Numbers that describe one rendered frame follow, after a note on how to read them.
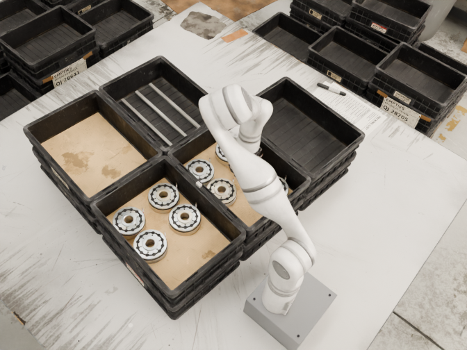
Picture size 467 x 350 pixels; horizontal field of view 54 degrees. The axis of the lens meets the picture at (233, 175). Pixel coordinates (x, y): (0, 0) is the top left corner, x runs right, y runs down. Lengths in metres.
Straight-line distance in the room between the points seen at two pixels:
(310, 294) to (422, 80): 1.60
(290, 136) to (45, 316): 1.04
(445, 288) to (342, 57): 1.40
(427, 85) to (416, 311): 1.18
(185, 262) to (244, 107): 0.62
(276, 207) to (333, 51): 1.93
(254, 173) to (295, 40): 2.12
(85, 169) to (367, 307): 1.06
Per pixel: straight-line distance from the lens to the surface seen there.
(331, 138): 1.81
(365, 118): 2.11
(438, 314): 2.56
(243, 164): 1.06
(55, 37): 2.78
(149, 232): 1.48
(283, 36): 3.14
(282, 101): 1.90
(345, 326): 1.60
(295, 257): 1.16
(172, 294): 1.32
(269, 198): 1.08
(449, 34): 4.09
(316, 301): 1.49
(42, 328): 1.60
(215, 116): 1.02
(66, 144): 1.77
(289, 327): 1.44
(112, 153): 1.71
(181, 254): 1.48
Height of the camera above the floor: 2.16
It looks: 54 degrees down
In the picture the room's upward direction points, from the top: 7 degrees clockwise
